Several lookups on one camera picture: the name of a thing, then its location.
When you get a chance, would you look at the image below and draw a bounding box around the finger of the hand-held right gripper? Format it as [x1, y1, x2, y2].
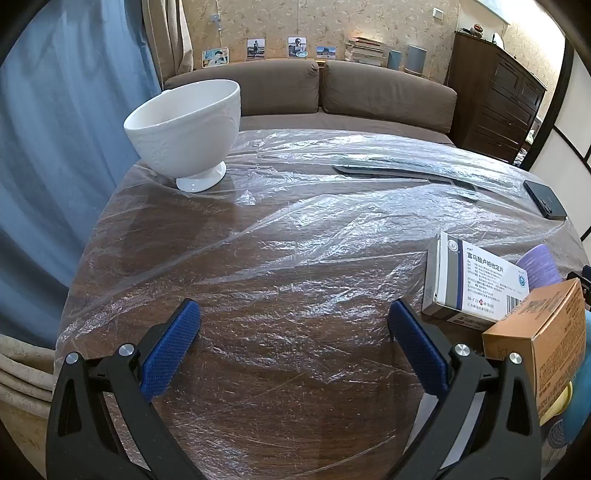
[567, 265, 591, 308]

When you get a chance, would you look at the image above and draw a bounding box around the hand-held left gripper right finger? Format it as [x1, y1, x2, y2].
[388, 298, 541, 480]

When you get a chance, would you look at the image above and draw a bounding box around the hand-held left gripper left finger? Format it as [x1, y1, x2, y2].
[46, 298, 201, 480]

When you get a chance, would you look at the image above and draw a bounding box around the purple hair roller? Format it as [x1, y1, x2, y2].
[515, 244, 564, 291]

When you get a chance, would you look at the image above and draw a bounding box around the brown cardboard box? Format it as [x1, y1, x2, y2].
[482, 277, 587, 421]

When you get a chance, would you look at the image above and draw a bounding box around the white medicine box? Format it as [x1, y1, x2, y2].
[421, 231, 531, 330]

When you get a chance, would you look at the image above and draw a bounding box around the dark smartphone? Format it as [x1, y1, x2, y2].
[523, 180, 568, 221]

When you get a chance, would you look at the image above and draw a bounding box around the clear plastic table cover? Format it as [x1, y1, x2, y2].
[55, 128, 591, 480]

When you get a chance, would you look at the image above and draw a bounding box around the beige curtain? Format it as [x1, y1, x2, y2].
[141, 0, 195, 88]
[0, 320, 58, 462]

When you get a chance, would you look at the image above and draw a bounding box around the white sliding door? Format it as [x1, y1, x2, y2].
[531, 37, 591, 185]

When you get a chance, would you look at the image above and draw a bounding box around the dark wooden dresser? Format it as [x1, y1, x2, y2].
[445, 30, 548, 162]

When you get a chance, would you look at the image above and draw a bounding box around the blue curtain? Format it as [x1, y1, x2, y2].
[0, 0, 162, 352]

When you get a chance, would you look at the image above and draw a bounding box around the white footed bowl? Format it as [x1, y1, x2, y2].
[123, 79, 242, 193]

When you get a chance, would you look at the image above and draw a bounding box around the brown sofa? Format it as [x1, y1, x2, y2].
[164, 58, 458, 148]

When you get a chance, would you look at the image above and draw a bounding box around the large grey speaker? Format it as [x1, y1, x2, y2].
[406, 45, 428, 75]

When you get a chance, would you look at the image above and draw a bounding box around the stack of books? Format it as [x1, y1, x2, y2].
[345, 37, 387, 66]

